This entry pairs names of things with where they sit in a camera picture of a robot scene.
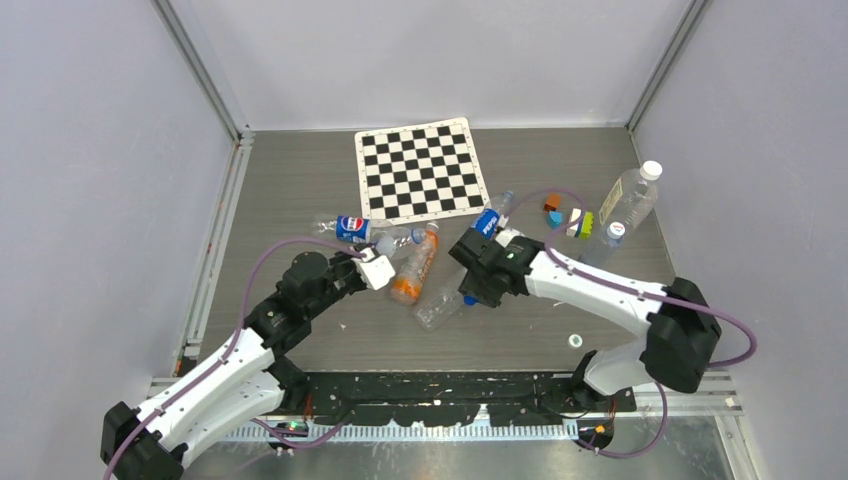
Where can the blue toy block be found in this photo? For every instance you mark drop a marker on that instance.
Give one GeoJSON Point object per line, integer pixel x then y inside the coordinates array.
{"type": "Point", "coordinates": [554, 219]}

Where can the clear empty plastic bottle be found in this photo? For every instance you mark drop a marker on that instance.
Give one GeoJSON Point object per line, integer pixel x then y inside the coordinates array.
{"type": "Point", "coordinates": [446, 304]}

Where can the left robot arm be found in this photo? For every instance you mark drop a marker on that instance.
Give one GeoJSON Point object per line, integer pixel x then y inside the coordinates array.
{"type": "Point", "coordinates": [247, 376]}

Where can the tall bottle white cap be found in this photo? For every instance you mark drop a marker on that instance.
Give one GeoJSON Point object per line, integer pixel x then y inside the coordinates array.
{"type": "Point", "coordinates": [632, 197]}

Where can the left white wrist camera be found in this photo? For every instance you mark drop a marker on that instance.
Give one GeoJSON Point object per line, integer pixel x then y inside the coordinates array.
{"type": "Point", "coordinates": [375, 269]}

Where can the checkerboard mat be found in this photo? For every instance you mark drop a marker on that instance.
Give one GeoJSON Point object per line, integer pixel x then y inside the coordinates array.
{"type": "Point", "coordinates": [418, 173]}

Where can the white green toy block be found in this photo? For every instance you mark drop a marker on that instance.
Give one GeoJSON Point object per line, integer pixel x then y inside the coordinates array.
{"type": "Point", "coordinates": [580, 224]}

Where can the white green bottle cap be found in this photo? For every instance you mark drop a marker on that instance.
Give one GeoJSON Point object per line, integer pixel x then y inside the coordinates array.
{"type": "Point", "coordinates": [575, 341]}

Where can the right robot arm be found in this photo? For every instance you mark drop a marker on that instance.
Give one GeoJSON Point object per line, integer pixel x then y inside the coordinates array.
{"type": "Point", "coordinates": [674, 334]}

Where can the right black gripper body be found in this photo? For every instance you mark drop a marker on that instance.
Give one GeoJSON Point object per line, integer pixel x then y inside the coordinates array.
{"type": "Point", "coordinates": [475, 284]}

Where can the orange toy block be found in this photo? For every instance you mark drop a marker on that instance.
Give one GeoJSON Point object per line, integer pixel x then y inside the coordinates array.
{"type": "Point", "coordinates": [552, 202]}

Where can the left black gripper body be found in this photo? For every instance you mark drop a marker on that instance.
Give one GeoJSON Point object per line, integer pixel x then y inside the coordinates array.
{"type": "Point", "coordinates": [344, 276]}

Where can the orange drink bottle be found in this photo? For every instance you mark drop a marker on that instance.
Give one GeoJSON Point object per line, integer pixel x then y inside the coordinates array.
{"type": "Point", "coordinates": [408, 283]}

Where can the small water bottle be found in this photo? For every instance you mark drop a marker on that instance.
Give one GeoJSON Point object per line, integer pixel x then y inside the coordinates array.
{"type": "Point", "coordinates": [602, 244]}

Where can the clear Pepsi bottle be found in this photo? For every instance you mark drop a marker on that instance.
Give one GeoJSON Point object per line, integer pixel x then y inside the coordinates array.
{"type": "Point", "coordinates": [399, 242]}

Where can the crushed Pepsi bottle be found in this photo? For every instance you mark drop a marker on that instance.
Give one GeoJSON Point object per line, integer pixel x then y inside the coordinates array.
{"type": "Point", "coordinates": [348, 229]}

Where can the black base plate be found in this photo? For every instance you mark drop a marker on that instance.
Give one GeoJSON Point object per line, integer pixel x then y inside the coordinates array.
{"type": "Point", "coordinates": [442, 400]}

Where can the blue label Pepsi bottle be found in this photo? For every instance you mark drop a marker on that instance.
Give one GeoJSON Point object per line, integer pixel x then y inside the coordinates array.
{"type": "Point", "coordinates": [487, 221]}

